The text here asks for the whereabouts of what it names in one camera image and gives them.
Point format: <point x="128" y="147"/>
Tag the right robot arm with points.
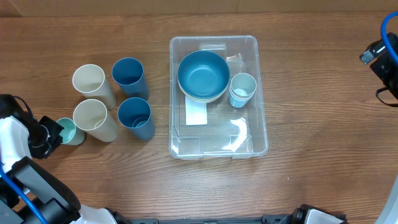
<point x="389" y="212"/>

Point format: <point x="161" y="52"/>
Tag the black rail at table edge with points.
<point x="301" y="215"/>

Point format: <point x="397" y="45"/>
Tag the clear plastic storage bin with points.
<point x="231" y="132"/>

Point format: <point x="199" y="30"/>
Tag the blue bowl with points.
<point x="203" y="74"/>

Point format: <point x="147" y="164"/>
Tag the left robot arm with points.
<point x="30" y="194"/>

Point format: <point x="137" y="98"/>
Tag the cream bowl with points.
<point x="203" y="100"/>

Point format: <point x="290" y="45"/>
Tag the small light blue cup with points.
<point x="237" y="102"/>

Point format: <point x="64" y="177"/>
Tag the tall dark blue cup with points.
<point x="128" y="73"/>
<point x="136" y="115"/>

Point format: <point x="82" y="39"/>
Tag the tall beige cup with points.
<point x="90" y="80"/>
<point x="92" y="116"/>

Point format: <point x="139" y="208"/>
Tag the white label in bin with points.
<point x="196" y="112"/>

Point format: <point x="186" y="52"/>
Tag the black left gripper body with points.
<point x="44" y="139"/>

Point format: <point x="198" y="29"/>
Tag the small grey cup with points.
<point x="243" y="85"/>

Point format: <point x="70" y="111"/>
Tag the small mint green cup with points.
<point x="71" y="134"/>

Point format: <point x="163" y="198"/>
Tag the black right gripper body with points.
<point x="386" y="68"/>

